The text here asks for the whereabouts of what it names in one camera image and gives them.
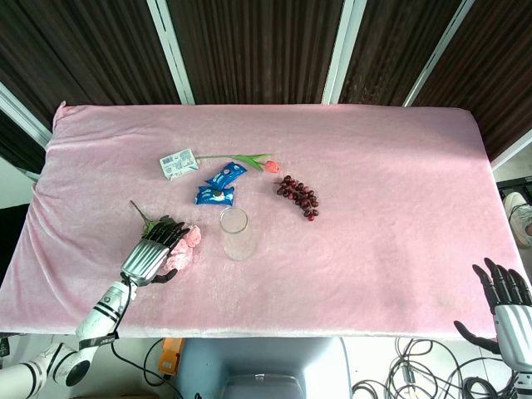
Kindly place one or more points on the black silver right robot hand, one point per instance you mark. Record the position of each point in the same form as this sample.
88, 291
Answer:
515, 328

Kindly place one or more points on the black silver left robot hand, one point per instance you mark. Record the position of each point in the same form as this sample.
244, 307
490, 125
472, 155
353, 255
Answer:
145, 257

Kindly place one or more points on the pink artificial flower bouquet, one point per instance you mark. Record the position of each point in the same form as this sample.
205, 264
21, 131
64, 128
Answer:
192, 239

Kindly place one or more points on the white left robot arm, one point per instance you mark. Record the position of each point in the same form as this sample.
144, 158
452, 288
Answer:
99, 311

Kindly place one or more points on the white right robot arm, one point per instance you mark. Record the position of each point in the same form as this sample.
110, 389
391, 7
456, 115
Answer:
524, 384

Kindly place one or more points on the clear glass cup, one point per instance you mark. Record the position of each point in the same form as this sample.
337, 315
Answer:
239, 245

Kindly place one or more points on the blue snack packet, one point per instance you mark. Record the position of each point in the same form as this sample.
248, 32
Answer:
226, 174
214, 195

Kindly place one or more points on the white blue milk carton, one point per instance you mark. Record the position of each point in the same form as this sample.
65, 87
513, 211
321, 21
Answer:
178, 164

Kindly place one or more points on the orange device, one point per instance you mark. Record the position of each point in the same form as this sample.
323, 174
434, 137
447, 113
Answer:
170, 357

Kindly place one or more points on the white sneaker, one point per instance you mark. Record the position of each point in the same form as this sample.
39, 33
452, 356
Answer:
517, 212

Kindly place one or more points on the orange artificial tulip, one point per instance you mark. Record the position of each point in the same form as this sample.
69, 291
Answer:
272, 166

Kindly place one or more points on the dark red grape bunch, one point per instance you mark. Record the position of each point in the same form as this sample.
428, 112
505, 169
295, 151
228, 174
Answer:
299, 195

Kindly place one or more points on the pink velvet tablecloth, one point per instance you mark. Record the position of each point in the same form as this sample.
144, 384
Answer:
374, 208

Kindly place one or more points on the white frame post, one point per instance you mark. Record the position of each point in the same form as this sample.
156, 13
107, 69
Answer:
172, 50
438, 54
513, 151
25, 118
343, 50

